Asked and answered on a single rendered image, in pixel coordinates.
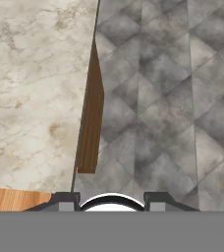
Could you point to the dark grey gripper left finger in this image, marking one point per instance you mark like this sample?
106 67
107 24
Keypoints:
65 201

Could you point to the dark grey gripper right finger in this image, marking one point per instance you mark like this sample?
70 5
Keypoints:
158 201

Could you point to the brown wooden drawer front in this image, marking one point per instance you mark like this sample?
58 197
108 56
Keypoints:
91 124

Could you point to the white and black round object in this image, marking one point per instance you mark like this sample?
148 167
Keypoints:
112 202

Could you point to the light wooden board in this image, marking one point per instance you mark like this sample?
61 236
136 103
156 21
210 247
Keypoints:
14 199

